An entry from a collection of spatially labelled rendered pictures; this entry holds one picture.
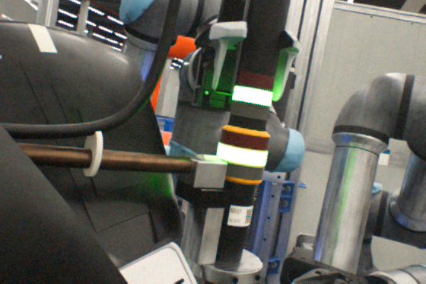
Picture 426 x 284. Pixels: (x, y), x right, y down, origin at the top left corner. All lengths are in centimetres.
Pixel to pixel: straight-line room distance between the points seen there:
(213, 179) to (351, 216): 44
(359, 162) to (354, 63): 154
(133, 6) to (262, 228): 68
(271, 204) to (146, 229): 87
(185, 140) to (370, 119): 33
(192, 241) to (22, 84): 19
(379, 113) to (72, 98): 54
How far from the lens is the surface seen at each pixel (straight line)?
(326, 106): 224
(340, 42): 228
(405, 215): 110
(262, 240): 124
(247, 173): 37
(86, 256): 16
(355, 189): 77
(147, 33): 92
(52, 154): 31
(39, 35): 43
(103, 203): 35
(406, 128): 80
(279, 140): 69
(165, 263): 36
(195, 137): 62
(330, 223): 76
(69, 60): 43
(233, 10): 50
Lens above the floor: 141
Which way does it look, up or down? 3 degrees down
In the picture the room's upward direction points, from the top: 10 degrees clockwise
